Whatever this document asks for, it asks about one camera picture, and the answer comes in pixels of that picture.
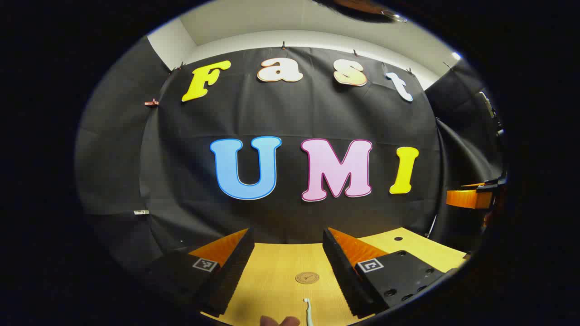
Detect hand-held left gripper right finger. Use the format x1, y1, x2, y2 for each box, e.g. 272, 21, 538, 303
322, 227, 458, 319

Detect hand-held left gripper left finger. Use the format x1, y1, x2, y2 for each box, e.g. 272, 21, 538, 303
145, 228, 255, 317

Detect wooden desktop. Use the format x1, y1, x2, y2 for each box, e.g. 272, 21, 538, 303
199, 227, 469, 326

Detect black backdrop cloth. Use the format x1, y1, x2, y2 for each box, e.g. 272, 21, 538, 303
75, 36, 506, 281

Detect dark round ceiling fixture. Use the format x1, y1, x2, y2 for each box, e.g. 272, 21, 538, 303
317, 0, 408, 23

